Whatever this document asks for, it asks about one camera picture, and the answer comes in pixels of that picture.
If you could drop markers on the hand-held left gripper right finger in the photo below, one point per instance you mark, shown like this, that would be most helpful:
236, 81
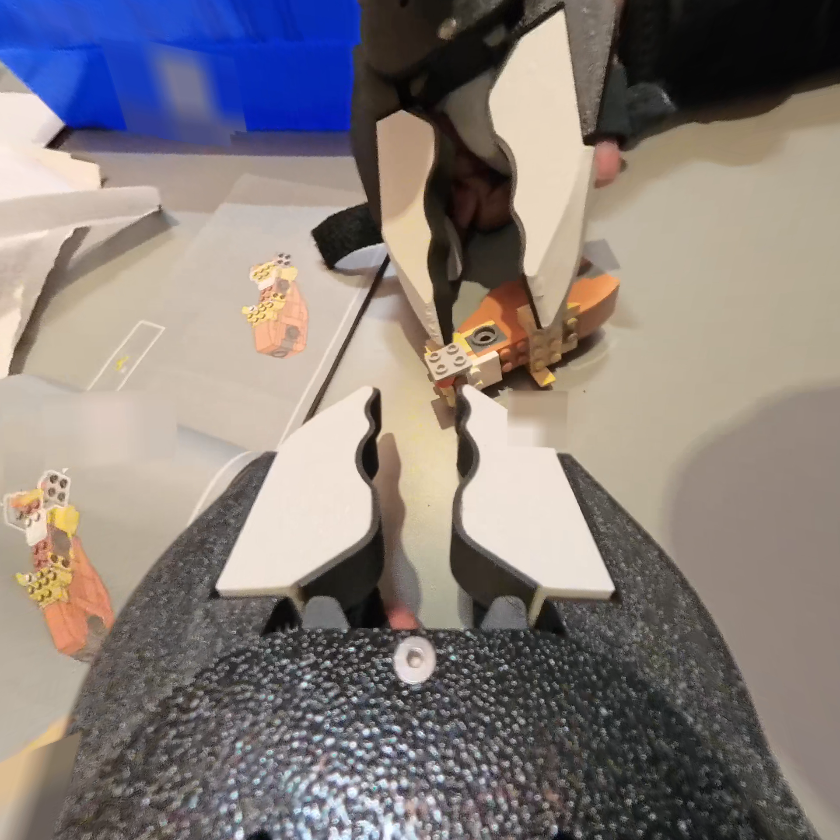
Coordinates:
531, 525

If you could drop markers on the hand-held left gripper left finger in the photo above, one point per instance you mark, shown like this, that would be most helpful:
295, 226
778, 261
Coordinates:
308, 518

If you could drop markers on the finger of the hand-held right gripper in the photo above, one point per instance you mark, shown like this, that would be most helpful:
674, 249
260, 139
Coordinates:
403, 197
551, 164

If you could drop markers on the orange tan brick model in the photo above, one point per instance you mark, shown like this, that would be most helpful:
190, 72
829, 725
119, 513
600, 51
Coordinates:
590, 295

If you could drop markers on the small pale grey brick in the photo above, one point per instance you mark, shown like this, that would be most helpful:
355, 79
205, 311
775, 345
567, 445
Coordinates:
448, 359

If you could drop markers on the person's right hand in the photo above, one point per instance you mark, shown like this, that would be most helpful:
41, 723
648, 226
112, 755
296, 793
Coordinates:
608, 164

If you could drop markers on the grey instruction booklet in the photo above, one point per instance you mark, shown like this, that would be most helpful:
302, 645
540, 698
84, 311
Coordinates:
197, 394

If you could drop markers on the blue plastic bin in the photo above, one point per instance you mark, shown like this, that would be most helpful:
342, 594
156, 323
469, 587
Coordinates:
98, 39

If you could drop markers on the torn white paper bag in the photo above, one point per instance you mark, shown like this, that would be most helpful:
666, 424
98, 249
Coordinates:
33, 216

